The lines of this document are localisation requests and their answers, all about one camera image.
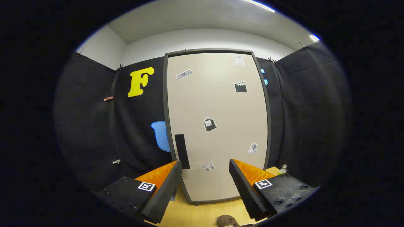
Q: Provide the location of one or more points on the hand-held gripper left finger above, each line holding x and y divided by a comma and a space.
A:
164, 195

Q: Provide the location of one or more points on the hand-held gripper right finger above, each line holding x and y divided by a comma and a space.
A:
247, 195

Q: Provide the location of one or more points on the brown fuzzy shoe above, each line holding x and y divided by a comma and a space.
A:
228, 220

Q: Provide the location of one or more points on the grey shoe cabinet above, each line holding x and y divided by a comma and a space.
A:
164, 88

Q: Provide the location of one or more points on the green plastic bottle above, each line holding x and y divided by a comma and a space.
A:
282, 170

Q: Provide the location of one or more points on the black backdrop cloth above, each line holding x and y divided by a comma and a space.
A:
88, 126

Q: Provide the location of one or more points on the small ceiling light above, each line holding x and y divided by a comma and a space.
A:
314, 37

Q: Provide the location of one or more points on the long ceiling light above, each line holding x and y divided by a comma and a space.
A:
258, 5

